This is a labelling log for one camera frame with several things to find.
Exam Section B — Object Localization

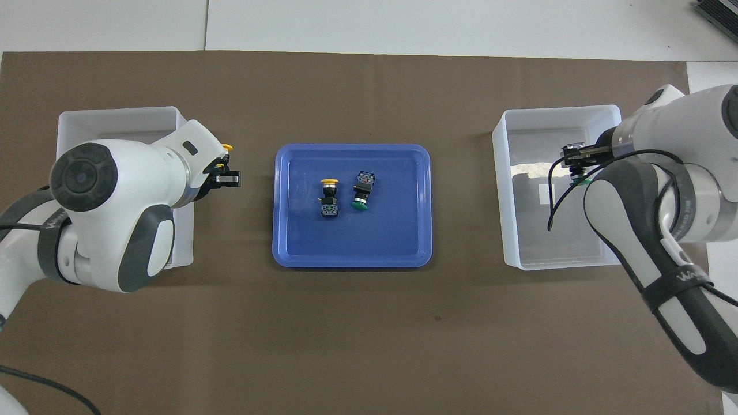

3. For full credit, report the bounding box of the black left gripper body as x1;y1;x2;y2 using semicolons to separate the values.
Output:
199;160;227;201

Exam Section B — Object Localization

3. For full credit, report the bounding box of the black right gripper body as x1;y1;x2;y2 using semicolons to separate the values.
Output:
597;128;617;168

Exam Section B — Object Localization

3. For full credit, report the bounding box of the green push button switch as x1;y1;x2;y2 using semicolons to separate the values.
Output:
350;170;376;211
565;140;591;187

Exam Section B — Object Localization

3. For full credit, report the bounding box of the yellow push button switch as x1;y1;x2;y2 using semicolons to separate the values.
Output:
317;179;341;218
213;143;235;173

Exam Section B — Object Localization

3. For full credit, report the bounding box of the translucent white plastic box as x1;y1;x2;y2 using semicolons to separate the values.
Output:
492;104;623;271
57;105;195;270

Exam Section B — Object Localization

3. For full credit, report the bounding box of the blue plastic tray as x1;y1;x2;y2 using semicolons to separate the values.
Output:
272;143;433;269

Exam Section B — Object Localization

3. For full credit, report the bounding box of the grey ribbed metal device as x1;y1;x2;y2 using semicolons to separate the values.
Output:
694;0;738;36

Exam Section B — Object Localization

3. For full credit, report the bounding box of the brown paper table mat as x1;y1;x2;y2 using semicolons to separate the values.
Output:
0;51;718;415

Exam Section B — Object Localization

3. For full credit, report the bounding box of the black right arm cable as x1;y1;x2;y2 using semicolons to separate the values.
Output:
547;149;738;309

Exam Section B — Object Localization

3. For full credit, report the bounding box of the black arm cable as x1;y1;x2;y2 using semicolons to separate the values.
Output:
547;149;738;309
0;222;101;415

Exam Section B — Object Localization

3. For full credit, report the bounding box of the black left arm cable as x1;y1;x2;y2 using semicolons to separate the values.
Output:
0;222;101;415

